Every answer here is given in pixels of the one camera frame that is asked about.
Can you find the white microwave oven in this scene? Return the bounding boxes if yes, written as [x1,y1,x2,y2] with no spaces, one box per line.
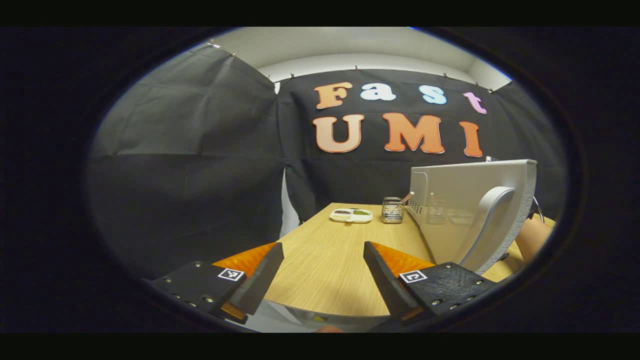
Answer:
[407,159,538,276]

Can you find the black backdrop cloth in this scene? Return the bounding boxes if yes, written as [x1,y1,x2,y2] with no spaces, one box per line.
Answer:
[87,45,566,278]

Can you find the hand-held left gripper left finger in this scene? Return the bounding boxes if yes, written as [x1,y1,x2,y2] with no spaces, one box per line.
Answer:
[150,242,285,325]

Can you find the wire mesh utensil holder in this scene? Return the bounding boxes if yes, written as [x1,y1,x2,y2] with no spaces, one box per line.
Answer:
[381,192,415,224]

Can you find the white divided condiment dish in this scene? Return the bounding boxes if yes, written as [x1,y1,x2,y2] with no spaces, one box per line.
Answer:
[329,208,374,224]

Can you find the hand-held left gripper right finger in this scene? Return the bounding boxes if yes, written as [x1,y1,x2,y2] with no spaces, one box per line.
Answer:
[363,241,498,323]

